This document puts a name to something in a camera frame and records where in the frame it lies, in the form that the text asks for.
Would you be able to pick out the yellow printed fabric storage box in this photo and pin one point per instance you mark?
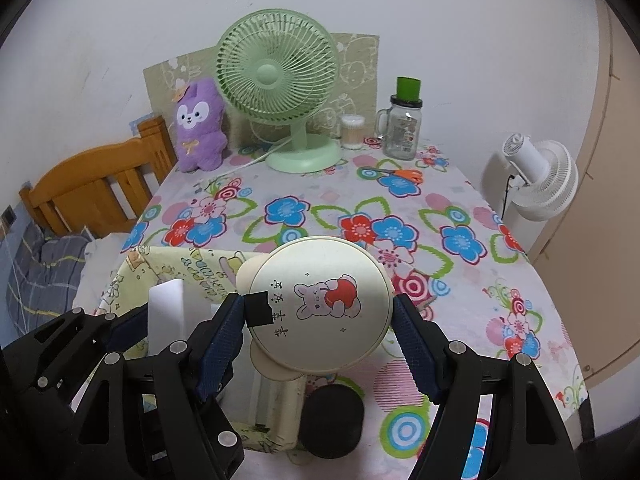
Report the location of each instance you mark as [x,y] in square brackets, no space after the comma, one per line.
[200,265]

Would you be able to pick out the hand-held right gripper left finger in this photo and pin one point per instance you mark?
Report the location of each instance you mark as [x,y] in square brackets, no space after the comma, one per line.
[220,345]

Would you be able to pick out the floral tablecloth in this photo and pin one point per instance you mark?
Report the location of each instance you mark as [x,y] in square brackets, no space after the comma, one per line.
[320,195]

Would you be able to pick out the round cream rabbit print device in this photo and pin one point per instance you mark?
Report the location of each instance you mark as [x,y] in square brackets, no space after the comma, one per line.
[320,270]

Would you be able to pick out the white standing fan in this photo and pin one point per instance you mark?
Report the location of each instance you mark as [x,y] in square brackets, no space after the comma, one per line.
[550,180]

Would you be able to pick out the cotton swab jar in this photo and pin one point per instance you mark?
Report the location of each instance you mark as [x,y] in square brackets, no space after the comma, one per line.
[352,135]

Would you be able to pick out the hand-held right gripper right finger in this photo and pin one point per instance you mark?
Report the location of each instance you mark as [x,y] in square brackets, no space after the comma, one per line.
[417,350]

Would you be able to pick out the beige wooden door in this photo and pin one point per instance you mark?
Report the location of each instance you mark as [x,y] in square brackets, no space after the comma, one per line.
[590,285]

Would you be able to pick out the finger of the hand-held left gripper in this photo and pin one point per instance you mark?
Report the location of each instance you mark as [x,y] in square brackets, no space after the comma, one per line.
[130,330]

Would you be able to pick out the small black round jar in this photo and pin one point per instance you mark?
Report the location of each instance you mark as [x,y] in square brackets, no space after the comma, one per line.
[332,420]

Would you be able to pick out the white rectangular slab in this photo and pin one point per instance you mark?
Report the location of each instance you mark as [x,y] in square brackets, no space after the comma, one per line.
[166,310]

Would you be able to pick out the green desk fan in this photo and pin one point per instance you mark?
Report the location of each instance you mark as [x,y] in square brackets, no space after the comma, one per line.
[270,72]

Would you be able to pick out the glass mug jar green lid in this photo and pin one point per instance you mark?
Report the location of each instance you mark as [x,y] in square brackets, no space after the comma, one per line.
[400,130]

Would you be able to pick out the white bed sheet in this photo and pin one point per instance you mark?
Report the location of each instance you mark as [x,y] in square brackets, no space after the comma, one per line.
[100,260]

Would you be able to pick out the purple plush toy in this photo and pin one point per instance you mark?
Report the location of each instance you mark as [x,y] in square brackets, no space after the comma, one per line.
[200,110]

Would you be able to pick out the plaid blanket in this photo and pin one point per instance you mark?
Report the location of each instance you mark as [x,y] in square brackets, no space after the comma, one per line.
[45,270]

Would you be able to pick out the wooden bed headboard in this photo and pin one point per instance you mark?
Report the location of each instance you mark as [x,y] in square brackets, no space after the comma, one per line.
[100,175]

